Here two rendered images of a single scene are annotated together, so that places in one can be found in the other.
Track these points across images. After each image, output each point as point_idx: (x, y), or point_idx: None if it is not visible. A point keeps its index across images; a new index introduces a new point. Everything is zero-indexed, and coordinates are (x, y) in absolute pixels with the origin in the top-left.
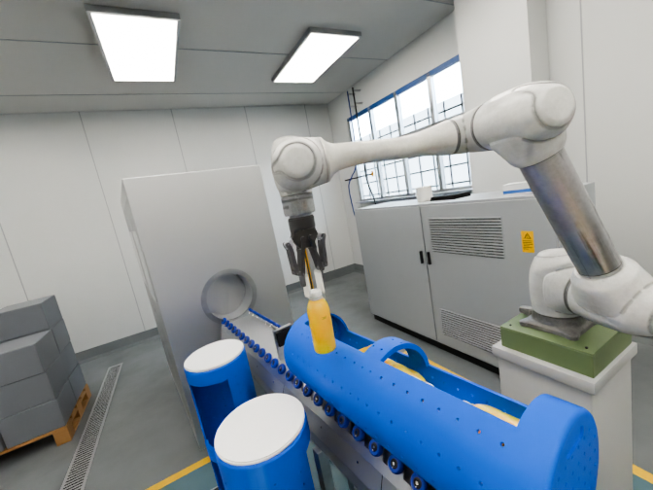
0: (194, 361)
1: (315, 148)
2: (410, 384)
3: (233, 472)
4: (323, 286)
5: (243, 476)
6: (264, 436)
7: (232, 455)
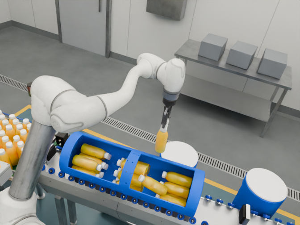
0: (267, 174)
1: (137, 58)
2: (115, 143)
3: None
4: (160, 128)
5: None
6: (172, 150)
7: (175, 142)
